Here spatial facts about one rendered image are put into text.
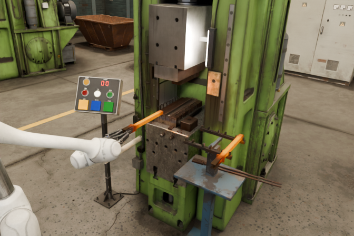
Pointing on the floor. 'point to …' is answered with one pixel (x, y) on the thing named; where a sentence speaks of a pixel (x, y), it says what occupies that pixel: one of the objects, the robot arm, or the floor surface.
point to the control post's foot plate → (102, 199)
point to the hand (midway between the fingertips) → (128, 129)
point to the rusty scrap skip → (106, 31)
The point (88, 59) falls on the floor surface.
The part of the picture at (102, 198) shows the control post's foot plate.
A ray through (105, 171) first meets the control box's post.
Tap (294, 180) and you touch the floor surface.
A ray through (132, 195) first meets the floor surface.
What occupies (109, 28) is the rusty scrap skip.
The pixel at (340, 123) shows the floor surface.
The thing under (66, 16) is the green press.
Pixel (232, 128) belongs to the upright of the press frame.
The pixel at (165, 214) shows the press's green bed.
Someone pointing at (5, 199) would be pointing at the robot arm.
